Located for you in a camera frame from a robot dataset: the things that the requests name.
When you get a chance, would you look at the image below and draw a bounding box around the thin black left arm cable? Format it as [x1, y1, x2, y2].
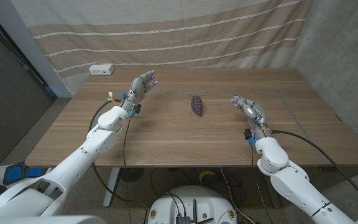
[122, 117, 133, 224]

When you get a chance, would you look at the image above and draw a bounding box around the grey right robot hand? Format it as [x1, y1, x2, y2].
[230, 95, 272, 139]

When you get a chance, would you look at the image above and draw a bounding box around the grey floor cable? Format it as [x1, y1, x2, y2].
[219, 167, 256, 224]

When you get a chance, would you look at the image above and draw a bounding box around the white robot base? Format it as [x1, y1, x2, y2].
[147, 185, 238, 224]

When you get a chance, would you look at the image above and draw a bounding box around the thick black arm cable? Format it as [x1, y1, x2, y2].
[271, 129, 358, 210]
[88, 99, 149, 210]

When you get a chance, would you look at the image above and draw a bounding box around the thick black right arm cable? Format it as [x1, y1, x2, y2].
[271, 129, 358, 210]

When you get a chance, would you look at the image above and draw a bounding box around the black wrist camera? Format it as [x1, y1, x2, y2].
[130, 104, 142, 118]
[244, 128, 256, 146]

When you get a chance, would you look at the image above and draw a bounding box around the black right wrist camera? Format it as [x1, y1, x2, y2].
[244, 128, 256, 146]

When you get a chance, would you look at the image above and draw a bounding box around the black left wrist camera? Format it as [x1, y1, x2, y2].
[130, 104, 142, 118]

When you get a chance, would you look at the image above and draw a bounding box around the black round floor foot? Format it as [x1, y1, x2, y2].
[119, 167, 145, 183]

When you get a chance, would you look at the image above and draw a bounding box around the white power strip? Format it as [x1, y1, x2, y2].
[88, 63, 115, 76]

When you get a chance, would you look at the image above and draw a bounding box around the white table leg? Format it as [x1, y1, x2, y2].
[103, 167, 121, 208]

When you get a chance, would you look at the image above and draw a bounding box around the white device with blue pads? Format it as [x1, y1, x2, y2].
[0, 161, 51, 190]

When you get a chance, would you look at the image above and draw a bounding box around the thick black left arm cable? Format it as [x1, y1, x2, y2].
[88, 99, 149, 210]

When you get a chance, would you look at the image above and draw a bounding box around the yellow banana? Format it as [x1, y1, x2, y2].
[198, 170, 216, 184]

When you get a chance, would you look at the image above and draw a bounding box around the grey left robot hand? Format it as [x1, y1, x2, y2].
[121, 70, 158, 113]

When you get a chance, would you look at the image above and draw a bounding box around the beige striped backdrop cloth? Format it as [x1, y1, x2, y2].
[10, 0, 313, 94]

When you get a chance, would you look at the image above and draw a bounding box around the white corner post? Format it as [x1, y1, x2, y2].
[0, 0, 73, 98]

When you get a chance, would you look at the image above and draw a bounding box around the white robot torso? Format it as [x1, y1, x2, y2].
[0, 202, 107, 224]

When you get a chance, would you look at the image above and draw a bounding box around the purple grape bunch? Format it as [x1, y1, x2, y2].
[190, 95, 204, 117]

